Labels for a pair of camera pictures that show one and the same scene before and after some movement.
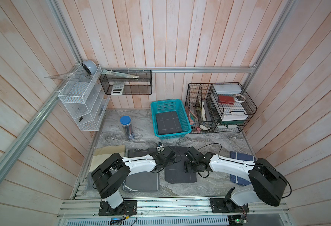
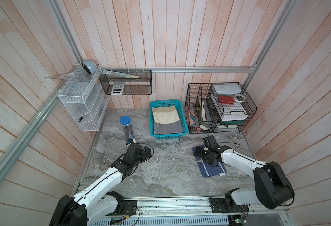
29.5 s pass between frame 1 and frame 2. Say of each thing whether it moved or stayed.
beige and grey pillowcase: moved
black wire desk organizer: stayed
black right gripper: moved
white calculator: stayed
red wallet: stayed
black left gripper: moved
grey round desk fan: stayed
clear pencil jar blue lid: stayed
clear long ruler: stayed
